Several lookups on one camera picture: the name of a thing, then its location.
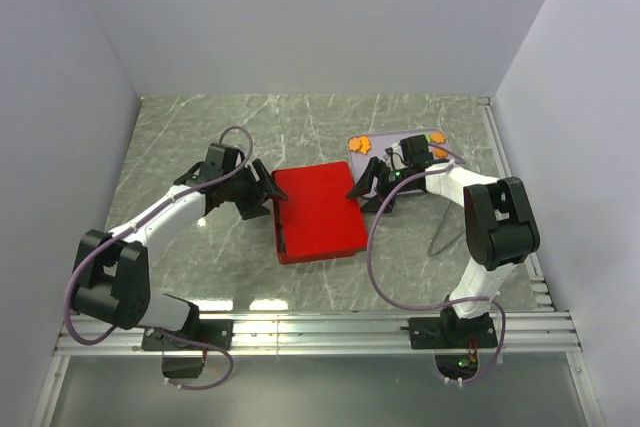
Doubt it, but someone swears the red cookie tin box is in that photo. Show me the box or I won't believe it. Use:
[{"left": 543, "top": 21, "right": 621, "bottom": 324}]
[{"left": 274, "top": 198, "right": 367, "bottom": 265}]

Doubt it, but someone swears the lavender plastic tray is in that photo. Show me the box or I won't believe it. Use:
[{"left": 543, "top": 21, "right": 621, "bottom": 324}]
[{"left": 347, "top": 128, "right": 452, "bottom": 200}]

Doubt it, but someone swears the orange flower cookie right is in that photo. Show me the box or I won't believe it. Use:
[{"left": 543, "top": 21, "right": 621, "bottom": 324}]
[{"left": 430, "top": 132, "right": 447, "bottom": 144}]

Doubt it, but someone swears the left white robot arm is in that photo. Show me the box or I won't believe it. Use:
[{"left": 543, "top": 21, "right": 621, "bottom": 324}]
[{"left": 64, "top": 143, "right": 288, "bottom": 349}]

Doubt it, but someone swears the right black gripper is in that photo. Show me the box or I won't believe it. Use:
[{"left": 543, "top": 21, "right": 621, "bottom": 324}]
[{"left": 345, "top": 156, "right": 417, "bottom": 215}]

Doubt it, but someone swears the orange flower cookie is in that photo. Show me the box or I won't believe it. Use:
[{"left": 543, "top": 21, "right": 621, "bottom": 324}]
[
  {"left": 430, "top": 132, "right": 447, "bottom": 144},
  {"left": 348, "top": 137, "right": 361, "bottom": 151}
]

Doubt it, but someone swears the orange fish cookie left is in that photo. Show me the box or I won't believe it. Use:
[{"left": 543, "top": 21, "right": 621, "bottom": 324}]
[{"left": 355, "top": 136, "right": 371, "bottom": 155}]

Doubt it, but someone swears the orange round cookie right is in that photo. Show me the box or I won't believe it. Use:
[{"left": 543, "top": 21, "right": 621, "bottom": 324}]
[{"left": 434, "top": 148, "right": 448, "bottom": 158}]

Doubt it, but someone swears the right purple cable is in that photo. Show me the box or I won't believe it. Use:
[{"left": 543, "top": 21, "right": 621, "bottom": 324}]
[{"left": 366, "top": 146, "right": 507, "bottom": 388}]

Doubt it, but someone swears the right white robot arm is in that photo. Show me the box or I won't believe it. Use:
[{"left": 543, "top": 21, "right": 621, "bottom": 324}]
[{"left": 346, "top": 134, "right": 540, "bottom": 346}]

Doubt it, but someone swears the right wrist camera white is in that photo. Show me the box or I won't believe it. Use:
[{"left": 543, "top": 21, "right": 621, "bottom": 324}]
[{"left": 385, "top": 143, "right": 403, "bottom": 157}]

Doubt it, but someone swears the red tin lid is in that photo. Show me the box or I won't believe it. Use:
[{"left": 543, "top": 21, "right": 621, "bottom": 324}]
[{"left": 272, "top": 161, "right": 368, "bottom": 265}]

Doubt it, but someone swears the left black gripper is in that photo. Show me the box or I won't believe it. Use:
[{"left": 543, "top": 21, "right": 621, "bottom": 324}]
[{"left": 223, "top": 158, "right": 288, "bottom": 219}]

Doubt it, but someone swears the orange flower cookie left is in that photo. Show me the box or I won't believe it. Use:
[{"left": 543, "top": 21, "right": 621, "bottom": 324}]
[{"left": 348, "top": 137, "right": 361, "bottom": 151}]

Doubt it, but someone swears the aluminium rail frame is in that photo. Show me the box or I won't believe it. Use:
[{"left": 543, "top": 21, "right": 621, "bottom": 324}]
[{"left": 54, "top": 311, "right": 581, "bottom": 358}]

